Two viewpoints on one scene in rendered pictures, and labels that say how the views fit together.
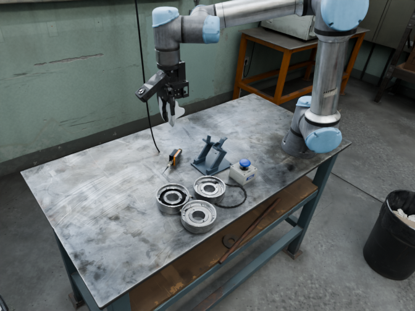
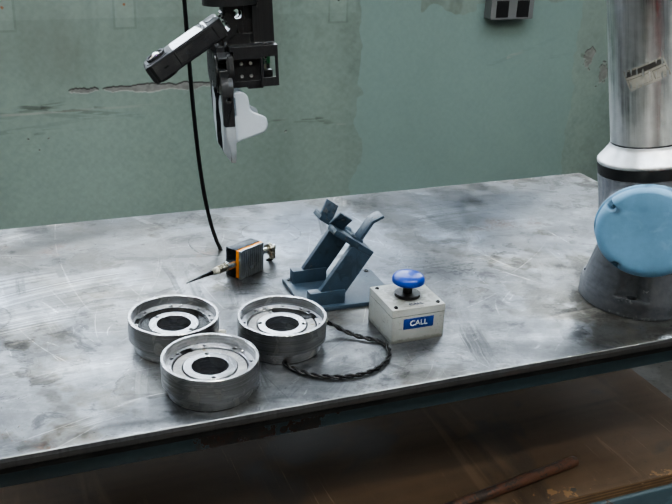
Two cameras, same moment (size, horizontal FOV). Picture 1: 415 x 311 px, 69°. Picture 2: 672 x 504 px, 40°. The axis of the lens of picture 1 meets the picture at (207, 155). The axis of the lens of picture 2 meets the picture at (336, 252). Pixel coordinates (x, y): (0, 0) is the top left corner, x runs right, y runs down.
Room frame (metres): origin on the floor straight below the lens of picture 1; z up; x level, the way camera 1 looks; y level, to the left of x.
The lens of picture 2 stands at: (-0.12, -0.44, 1.34)
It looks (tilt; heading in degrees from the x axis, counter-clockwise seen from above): 23 degrees down; 22
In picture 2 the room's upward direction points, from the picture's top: 2 degrees clockwise
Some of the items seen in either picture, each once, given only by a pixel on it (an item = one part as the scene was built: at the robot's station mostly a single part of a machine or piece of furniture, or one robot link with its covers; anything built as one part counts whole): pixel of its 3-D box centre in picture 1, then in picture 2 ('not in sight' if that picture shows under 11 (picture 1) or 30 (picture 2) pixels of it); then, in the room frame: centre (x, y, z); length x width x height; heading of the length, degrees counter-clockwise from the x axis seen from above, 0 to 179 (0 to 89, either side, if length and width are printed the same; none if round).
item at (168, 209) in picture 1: (172, 199); (174, 329); (0.69, 0.10, 0.82); 0.10 x 0.10 x 0.04
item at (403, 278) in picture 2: (244, 166); (407, 291); (0.86, -0.13, 0.85); 0.04 x 0.04 x 0.05
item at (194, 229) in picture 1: (198, 217); (210, 372); (0.63, 0.01, 0.82); 0.10 x 0.10 x 0.04
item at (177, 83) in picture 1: (171, 80); (238, 41); (0.93, 0.14, 1.11); 0.09 x 0.08 x 0.12; 129
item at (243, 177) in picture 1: (244, 171); (410, 309); (0.86, -0.14, 0.82); 0.08 x 0.07 x 0.05; 135
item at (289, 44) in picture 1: (299, 66); not in sight; (3.38, -0.92, 0.39); 1.50 x 0.62 x 0.78; 135
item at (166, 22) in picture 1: (167, 29); not in sight; (0.93, 0.15, 1.27); 0.09 x 0.08 x 0.11; 93
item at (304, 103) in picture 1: (310, 114); not in sight; (1.08, -0.39, 0.97); 0.13 x 0.12 x 0.14; 3
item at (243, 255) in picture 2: (176, 157); (249, 259); (0.91, 0.11, 0.82); 0.05 x 0.02 x 0.04; 164
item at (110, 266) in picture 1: (209, 157); (347, 279); (0.98, -0.01, 0.79); 1.20 x 0.60 x 0.02; 135
